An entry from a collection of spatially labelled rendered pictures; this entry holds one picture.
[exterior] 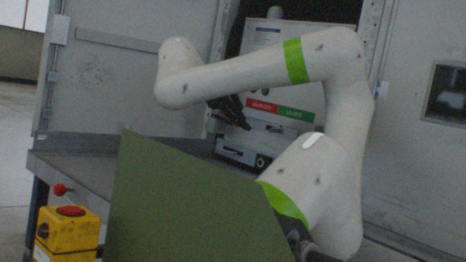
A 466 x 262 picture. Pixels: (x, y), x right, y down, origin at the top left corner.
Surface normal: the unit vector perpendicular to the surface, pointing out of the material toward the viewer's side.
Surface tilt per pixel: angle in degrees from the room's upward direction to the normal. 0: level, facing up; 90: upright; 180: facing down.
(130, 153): 90
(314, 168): 54
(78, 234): 90
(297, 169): 47
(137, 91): 90
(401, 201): 90
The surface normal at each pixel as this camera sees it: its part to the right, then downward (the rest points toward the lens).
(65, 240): 0.66, 0.21
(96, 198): -0.73, -0.05
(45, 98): 0.39, 0.19
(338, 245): 0.19, 0.55
